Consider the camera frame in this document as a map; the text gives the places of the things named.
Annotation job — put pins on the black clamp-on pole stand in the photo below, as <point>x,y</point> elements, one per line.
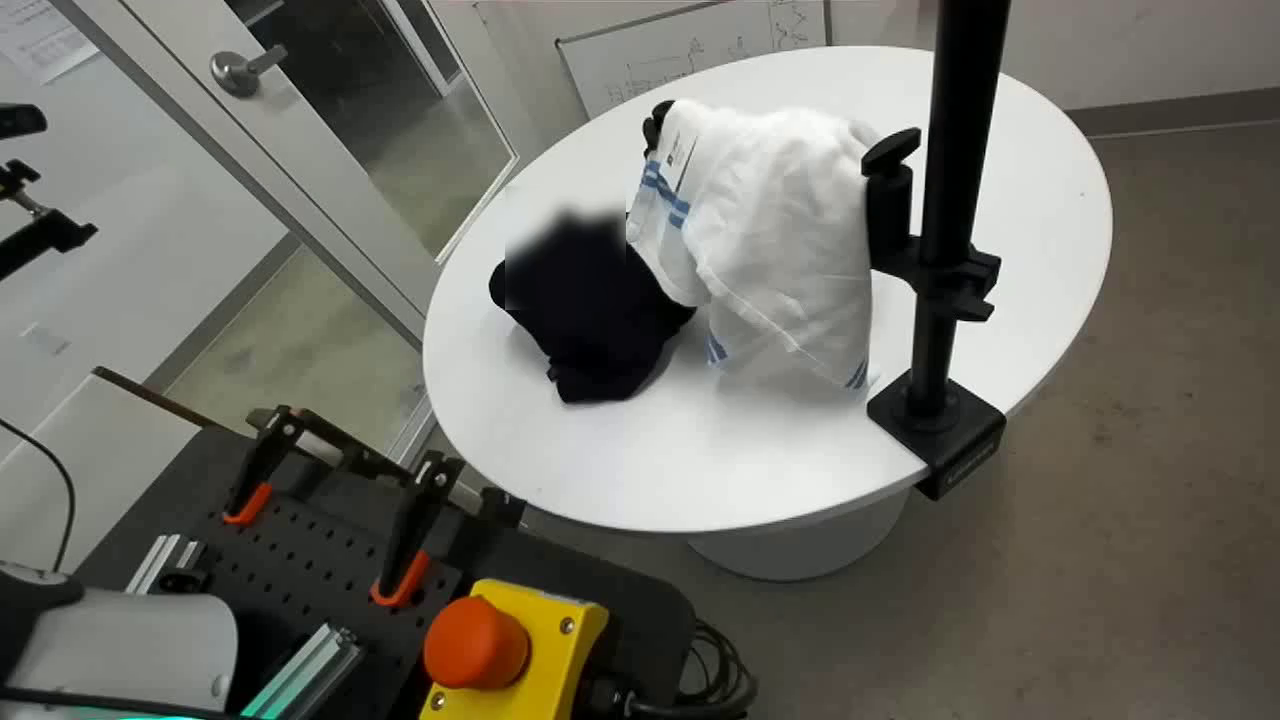
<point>949,215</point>

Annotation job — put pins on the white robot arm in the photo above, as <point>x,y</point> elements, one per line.
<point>112,650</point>

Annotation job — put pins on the aluminium extrusion profile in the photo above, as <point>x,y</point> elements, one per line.
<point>305,672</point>

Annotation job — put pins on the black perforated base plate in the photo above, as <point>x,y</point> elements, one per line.
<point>313,561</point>

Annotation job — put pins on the small aluminium extrusion piece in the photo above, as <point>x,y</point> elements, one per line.
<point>161,561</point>

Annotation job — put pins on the black folded cloth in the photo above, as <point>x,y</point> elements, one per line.
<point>590,307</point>

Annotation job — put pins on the whiteboard panel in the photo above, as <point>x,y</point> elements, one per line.
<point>692,49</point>

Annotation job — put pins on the white glass door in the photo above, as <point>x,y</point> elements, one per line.
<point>284,133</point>

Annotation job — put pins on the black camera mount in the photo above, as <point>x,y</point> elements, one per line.
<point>34,223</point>

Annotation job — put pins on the white paper sheet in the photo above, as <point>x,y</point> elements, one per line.
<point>40,35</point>

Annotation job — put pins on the white towel with blue stripes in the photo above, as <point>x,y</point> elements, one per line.
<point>780,242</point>

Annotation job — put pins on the yellow emergency stop box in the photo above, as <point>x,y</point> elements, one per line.
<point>513,653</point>

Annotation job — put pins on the white round table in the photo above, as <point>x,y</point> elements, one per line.
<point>773,441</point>

